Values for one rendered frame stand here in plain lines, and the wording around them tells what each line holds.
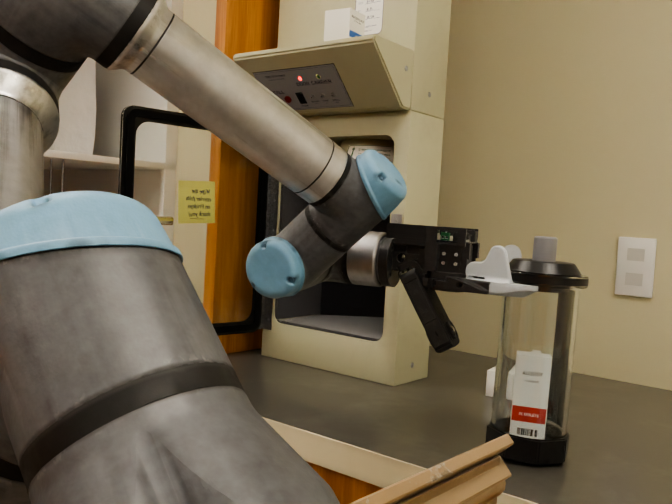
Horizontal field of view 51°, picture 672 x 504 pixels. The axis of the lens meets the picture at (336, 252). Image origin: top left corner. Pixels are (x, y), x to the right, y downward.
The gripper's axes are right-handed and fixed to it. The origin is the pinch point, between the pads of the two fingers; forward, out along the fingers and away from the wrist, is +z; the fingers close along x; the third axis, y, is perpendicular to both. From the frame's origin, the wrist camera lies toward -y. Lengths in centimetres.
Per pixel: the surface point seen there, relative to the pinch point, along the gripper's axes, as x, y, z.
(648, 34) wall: 59, 46, 9
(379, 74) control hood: 16.9, 30.7, -29.5
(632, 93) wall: 59, 35, 7
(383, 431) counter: -1.0, -21.0, -18.3
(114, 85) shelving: 103, 47, -161
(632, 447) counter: 11.6, -20.5, 12.6
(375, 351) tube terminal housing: 24.8, -15.6, -29.5
